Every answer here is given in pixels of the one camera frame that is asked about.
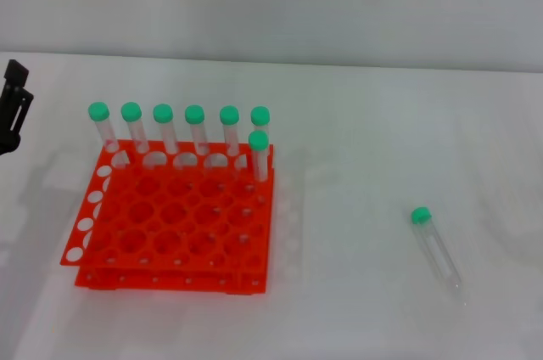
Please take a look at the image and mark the green capped clear test tube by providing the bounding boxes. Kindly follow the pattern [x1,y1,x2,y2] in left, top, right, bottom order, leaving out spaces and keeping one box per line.
[152,104,180,155]
[410,205,467,306]
[248,130,271,183]
[219,105,242,158]
[249,106,272,133]
[184,104,210,156]
[87,101,120,155]
[120,101,150,155]

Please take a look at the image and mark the orange plastic test tube rack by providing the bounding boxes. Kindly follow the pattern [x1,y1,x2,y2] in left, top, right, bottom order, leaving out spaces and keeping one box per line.
[59,138,275,295]

